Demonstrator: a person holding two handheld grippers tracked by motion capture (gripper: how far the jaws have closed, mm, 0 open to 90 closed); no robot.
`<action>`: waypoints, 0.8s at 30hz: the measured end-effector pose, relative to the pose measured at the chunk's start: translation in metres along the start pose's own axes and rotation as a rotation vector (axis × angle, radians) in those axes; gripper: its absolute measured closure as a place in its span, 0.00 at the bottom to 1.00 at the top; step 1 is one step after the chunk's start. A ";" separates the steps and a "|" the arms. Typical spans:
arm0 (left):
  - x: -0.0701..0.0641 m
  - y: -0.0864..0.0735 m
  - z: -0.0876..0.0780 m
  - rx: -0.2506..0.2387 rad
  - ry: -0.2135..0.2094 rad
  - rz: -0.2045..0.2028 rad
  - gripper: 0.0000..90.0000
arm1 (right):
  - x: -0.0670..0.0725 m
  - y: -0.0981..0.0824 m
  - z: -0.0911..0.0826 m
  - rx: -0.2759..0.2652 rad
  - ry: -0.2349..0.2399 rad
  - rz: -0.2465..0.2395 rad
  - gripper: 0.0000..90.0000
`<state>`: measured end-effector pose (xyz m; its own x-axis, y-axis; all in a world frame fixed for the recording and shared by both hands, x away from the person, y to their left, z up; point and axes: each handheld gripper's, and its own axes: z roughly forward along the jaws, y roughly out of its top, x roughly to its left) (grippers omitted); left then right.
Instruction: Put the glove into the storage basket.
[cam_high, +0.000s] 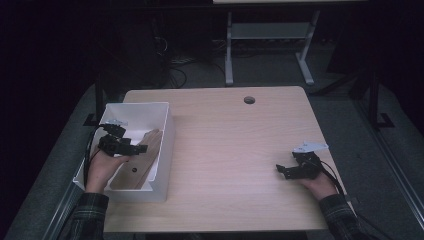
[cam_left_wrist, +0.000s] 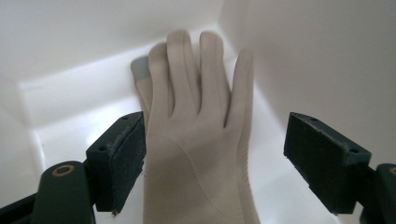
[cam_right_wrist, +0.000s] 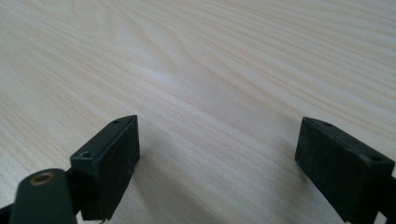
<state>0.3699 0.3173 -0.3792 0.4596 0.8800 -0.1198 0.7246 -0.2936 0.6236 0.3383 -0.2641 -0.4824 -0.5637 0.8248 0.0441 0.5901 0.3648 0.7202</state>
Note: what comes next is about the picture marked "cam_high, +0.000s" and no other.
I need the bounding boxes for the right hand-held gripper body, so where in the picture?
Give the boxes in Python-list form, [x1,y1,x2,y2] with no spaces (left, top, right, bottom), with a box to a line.
[292,141,329,181]

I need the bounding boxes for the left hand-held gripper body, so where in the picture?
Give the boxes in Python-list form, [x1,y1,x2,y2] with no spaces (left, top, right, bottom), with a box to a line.
[98,118,139,158]

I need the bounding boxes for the white box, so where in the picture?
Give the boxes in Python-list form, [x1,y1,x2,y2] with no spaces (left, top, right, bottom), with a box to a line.
[72,101,177,204]

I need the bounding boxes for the person's right hand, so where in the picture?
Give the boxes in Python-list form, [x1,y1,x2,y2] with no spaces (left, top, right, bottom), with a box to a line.
[298,171,338,201]

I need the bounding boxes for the person's left hand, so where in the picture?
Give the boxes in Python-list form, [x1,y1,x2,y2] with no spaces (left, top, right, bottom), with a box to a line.
[84,150,132,194]

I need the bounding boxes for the black metal stand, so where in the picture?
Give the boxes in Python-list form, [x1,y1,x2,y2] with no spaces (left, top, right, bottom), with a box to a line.
[83,71,108,127]
[365,66,396,131]

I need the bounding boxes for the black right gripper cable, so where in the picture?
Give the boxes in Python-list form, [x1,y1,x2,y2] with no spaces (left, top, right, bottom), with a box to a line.
[313,159,393,240]

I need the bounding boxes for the black floor cables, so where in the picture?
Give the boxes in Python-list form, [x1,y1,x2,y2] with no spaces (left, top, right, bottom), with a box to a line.
[151,34,228,90]

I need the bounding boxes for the aluminium rail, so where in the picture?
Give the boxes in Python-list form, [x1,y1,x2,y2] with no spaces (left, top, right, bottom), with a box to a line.
[353,99,424,231]
[41,181,84,240]

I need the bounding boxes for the white metal table frame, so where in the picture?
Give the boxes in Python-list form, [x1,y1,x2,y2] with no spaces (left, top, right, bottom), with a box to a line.
[224,9,321,87]

